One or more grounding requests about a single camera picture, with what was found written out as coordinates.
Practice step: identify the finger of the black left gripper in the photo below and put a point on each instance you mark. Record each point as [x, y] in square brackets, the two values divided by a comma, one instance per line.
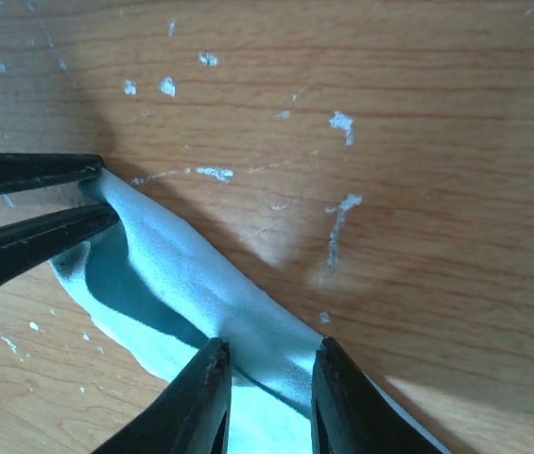
[27, 171]
[26, 244]

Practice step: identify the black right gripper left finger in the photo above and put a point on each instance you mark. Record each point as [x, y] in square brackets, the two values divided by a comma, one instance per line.
[192, 415]

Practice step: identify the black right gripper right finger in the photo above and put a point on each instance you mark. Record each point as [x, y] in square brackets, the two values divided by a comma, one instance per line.
[352, 414]

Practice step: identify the light blue cleaning cloth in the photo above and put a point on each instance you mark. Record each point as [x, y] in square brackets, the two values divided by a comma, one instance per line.
[158, 288]

